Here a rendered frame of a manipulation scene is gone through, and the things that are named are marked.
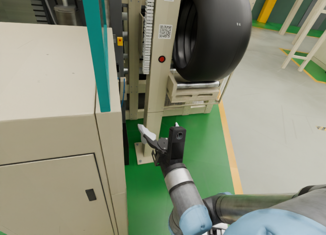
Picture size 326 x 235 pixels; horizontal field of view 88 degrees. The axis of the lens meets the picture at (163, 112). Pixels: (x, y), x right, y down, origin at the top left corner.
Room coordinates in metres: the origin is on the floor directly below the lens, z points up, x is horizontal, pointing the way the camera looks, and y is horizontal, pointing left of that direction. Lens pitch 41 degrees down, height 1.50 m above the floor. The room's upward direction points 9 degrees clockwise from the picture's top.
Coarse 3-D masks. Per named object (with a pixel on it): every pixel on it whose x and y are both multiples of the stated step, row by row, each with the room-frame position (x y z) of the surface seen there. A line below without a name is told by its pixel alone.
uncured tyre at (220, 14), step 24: (192, 0) 1.38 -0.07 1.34; (216, 0) 0.98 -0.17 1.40; (240, 0) 1.04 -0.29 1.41; (192, 24) 1.45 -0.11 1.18; (216, 24) 0.92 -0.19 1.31; (192, 48) 1.40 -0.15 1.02; (216, 48) 0.89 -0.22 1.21; (240, 48) 0.94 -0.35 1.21; (192, 72) 0.94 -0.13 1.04; (216, 72) 0.94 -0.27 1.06
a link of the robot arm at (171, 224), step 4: (204, 204) 0.21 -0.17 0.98; (172, 212) 0.17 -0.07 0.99; (208, 212) 0.19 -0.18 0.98; (172, 216) 0.17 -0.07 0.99; (168, 220) 0.17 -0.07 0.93; (172, 220) 0.16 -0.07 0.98; (168, 224) 0.17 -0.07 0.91; (172, 224) 0.15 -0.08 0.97; (168, 228) 0.16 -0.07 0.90; (172, 228) 0.15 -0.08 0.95; (176, 228) 0.14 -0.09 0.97; (172, 232) 0.14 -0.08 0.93; (176, 232) 0.14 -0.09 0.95; (180, 232) 0.14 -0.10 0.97
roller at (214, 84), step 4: (180, 84) 0.98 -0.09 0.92; (184, 84) 0.99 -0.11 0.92; (188, 84) 1.00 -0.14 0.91; (192, 84) 1.01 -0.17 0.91; (196, 84) 1.02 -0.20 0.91; (200, 84) 1.03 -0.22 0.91; (204, 84) 1.04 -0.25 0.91; (208, 84) 1.05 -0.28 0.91; (212, 84) 1.06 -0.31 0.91; (216, 84) 1.07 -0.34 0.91; (180, 88) 0.98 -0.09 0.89
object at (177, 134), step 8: (176, 128) 0.33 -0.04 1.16; (184, 128) 0.34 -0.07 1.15; (176, 136) 0.32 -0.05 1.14; (184, 136) 0.33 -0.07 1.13; (168, 144) 0.32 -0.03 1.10; (176, 144) 0.31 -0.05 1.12; (184, 144) 0.32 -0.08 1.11; (168, 152) 0.30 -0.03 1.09; (176, 152) 0.30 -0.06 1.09; (168, 160) 0.28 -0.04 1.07; (176, 160) 0.29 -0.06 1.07
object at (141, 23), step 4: (140, 12) 1.48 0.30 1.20; (140, 16) 1.42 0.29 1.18; (144, 16) 1.38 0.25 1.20; (140, 20) 1.42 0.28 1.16; (144, 20) 1.37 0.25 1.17; (140, 24) 1.41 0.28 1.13; (144, 24) 1.36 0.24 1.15; (140, 28) 1.41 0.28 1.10; (140, 32) 1.40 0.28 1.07; (144, 32) 1.49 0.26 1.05; (140, 36) 1.40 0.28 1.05; (140, 40) 1.39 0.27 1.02; (140, 44) 1.39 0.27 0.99; (140, 48) 1.38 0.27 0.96; (140, 52) 1.37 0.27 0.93
